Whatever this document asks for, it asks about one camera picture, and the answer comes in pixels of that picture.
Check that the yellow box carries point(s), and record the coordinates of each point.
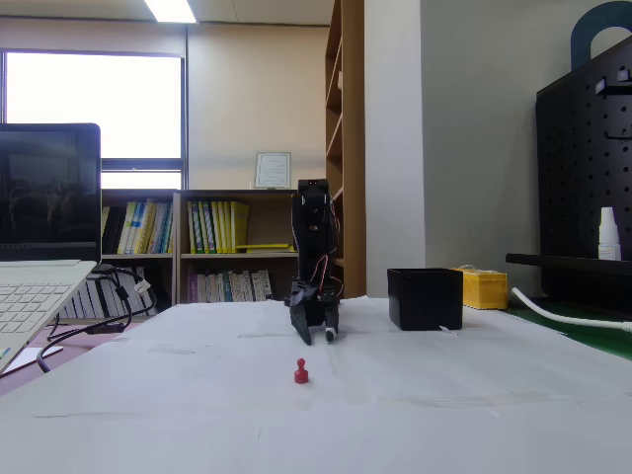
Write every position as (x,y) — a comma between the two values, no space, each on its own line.
(486,291)

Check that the black square box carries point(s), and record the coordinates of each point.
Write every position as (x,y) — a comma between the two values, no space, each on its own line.
(424,301)

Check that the white paper table cover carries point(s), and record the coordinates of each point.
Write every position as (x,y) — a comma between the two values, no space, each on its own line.
(316,419)

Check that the green desk mat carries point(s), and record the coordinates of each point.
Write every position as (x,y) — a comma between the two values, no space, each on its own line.
(582,337)

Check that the white card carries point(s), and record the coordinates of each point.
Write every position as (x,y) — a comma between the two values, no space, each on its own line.
(29,358)

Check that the flat yellow book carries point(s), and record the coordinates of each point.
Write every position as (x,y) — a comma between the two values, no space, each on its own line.
(264,246)

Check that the small red pawn piece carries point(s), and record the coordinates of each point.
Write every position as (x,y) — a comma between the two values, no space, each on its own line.
(301,375)

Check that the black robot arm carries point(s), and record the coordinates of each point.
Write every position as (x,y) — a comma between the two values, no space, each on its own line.
(311,232)

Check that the tall wooden bookshelf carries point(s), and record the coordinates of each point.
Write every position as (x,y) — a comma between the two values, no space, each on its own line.
(353,148)

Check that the thick yellow book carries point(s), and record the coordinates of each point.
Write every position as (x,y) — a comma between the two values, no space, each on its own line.
(240,224)

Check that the window with dark frame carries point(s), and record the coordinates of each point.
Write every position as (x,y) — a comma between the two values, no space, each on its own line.
(94,99)

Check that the slim yellow book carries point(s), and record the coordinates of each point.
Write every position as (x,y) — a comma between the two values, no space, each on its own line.
(222,227)
(227,227)
(215,227)

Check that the white dropper bottle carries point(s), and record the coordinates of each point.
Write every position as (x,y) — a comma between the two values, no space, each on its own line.
(608,237)

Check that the low dark bookcase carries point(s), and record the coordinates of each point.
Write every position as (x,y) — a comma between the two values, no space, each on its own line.
(247,256)
(138,256)

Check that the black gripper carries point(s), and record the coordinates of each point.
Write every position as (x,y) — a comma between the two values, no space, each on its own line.
(310,302)

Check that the white laptop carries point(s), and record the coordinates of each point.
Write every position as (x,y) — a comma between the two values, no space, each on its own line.
(44,197)

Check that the ceiling light panel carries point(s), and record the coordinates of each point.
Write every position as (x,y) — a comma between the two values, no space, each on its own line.
(170,10)

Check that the teal arch shape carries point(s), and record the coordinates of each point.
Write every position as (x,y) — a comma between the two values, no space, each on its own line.
(582,34)

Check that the black pegboard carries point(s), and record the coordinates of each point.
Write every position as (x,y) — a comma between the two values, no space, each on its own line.
(577,187)

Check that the framed certificate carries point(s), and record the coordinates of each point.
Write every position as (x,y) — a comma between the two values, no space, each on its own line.
(272,170)

